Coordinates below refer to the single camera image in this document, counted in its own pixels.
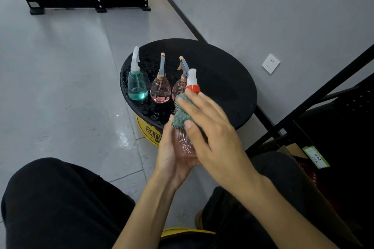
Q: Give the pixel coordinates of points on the pink spray bottle grey nozzle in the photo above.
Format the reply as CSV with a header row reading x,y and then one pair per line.
x,y
178,89
160,92

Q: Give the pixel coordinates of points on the yellow barrel base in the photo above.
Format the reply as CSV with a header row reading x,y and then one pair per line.
x,y
150,133

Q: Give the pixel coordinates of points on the person's left forearm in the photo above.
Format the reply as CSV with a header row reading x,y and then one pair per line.
x,y
143,219

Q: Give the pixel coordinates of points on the white wall socket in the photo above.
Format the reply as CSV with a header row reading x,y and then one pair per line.
x,y
270,63

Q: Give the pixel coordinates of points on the pink bottle orange white nozzle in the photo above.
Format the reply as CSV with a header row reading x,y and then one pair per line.
x,y
192,79

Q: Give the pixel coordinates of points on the person's light shoe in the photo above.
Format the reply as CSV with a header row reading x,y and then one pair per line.
x,y
199,220

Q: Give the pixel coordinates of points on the person's right hand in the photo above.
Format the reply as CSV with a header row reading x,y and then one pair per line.
x,y
225,155

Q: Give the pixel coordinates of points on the yellow round stool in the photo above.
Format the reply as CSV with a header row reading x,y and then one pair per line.
x,y
187,231

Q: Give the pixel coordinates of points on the round black table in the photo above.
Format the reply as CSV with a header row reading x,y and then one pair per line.
x,y
230,82

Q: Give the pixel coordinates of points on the person's left hand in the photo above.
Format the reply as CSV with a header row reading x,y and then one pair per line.
x,y
169,164

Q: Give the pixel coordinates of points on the green white label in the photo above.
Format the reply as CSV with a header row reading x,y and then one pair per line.
x,y
316,157

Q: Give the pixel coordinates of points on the black metal rack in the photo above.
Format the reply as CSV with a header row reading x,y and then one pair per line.
x,y
336,120

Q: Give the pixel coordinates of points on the green cleaning cloth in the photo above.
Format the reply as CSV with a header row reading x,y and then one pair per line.
x,y
181,114

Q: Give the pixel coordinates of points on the green spray bottle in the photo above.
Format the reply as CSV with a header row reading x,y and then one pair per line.
x,y
137,89

